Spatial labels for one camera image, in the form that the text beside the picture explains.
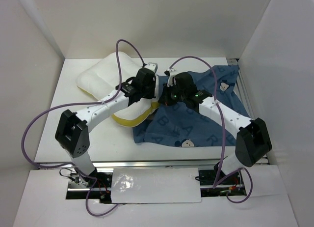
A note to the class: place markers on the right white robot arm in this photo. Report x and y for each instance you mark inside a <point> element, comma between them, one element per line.
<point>251,135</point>

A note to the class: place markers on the blue cartoon print pillowcase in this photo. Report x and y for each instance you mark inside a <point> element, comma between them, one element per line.
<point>180,126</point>

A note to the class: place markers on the white pillow yellow edge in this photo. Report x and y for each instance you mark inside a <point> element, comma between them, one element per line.
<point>101,79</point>

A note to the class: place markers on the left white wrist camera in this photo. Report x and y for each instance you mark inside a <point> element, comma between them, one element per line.
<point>151,66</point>

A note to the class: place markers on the white cover plate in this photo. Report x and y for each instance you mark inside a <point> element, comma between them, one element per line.
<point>161,185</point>

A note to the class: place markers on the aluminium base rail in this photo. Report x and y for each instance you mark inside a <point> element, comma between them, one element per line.
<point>77,188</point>

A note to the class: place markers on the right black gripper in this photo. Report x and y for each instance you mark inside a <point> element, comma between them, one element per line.
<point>164,99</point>

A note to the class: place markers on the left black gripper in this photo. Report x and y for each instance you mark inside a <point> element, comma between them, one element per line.
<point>151,95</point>

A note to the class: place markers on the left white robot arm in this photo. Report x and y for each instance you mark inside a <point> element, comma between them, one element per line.
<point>74,127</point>

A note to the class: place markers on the aluminium side rail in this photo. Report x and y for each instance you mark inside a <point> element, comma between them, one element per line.
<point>240,88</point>

